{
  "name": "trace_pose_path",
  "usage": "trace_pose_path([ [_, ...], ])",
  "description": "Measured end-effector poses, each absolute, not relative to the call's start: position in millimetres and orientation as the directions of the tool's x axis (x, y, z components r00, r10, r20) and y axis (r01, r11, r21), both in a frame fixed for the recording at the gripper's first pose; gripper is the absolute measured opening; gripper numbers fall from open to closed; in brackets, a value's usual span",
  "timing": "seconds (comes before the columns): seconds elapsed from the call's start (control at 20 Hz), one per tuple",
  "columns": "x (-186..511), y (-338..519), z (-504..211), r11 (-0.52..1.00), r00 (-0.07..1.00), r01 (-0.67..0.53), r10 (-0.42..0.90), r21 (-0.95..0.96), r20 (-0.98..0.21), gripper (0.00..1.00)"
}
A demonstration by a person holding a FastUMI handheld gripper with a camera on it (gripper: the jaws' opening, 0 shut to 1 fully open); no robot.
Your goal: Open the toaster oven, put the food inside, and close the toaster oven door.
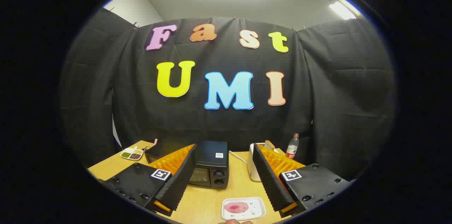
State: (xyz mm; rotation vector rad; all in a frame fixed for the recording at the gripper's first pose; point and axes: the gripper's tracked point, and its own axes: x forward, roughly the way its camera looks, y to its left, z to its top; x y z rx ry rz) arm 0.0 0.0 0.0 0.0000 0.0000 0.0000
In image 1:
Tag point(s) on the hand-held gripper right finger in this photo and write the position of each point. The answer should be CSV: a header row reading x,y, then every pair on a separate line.
x,y
270,178

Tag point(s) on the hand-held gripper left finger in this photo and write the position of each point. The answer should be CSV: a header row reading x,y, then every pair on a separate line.
x,y
180,181

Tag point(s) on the white square plate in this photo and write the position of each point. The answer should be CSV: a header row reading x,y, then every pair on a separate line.
x,y
256,204

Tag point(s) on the black toaster oven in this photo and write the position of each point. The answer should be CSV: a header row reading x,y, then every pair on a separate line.
x,y
212,153

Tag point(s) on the pink ham slice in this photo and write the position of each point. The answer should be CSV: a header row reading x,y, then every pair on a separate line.
x,y
236,207

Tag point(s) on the white bread toaster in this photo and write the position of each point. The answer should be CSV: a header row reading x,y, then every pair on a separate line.
x,y
251,164

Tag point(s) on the brown bread slice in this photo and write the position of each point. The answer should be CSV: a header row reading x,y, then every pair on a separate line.
x,y
269,145

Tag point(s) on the clear water bottle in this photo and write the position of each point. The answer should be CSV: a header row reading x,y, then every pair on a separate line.
x,y
292,148

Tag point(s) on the divided dish with beans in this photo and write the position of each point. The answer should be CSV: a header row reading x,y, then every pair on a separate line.
x,y
131,154

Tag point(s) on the ceiling light panel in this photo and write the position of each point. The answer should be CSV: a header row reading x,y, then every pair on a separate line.
x,y
342,9

